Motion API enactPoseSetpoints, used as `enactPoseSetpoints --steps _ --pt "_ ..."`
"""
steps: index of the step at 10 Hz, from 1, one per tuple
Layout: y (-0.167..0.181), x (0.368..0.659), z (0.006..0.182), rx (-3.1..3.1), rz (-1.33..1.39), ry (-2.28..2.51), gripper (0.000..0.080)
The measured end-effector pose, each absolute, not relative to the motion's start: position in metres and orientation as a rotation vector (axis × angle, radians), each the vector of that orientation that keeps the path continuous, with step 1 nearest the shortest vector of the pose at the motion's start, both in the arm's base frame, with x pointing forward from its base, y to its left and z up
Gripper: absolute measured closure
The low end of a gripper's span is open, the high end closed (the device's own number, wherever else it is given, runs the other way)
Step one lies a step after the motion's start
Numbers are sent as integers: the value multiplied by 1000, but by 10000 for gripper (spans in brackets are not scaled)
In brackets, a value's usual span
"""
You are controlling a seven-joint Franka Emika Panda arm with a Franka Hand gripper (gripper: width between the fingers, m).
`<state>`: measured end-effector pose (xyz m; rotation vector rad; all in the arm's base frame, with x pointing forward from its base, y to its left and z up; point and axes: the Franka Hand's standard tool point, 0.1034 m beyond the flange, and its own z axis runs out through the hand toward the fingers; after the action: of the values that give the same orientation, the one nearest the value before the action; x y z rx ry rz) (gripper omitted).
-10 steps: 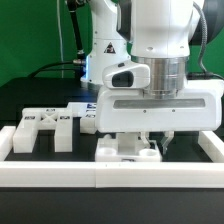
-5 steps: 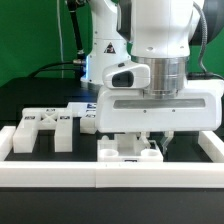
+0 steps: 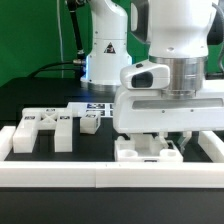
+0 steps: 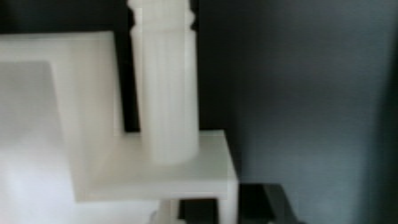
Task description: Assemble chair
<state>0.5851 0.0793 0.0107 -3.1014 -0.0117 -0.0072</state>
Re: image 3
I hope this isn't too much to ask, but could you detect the white chair seat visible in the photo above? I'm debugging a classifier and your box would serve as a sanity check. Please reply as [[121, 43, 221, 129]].
[[114, 134, 183, 163]]

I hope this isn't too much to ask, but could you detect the white marker sheet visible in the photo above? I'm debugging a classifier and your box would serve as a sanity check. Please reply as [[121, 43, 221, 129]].
[[67, 102, 113, 118]]

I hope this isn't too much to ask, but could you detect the white U-shaped barrier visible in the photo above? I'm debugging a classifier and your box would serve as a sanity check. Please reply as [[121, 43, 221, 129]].
[[0, 126, 224, 188]]

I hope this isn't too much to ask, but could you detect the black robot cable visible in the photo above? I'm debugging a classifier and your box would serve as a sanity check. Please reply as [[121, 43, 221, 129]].
[[27, 0, 88, 80]]

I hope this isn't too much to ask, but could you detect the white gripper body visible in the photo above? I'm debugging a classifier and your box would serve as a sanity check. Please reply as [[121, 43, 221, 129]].
[[113, 87, 224, 134]]

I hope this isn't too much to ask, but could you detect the white chair back frame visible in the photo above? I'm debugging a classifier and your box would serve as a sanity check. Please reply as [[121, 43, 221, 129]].
[[13, 108, 73, 153]]

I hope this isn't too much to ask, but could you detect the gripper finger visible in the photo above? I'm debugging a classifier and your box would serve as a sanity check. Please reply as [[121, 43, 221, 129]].
[[158, 132, 168, 148], [179, 131, 192, 153]]

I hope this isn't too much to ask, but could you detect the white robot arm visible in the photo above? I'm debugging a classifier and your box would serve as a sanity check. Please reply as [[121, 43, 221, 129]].
[[67, 0, 224, 142]]

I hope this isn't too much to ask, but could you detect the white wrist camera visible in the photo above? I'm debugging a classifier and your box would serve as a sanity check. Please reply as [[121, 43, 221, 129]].
[[120, 60, 170, 90]]

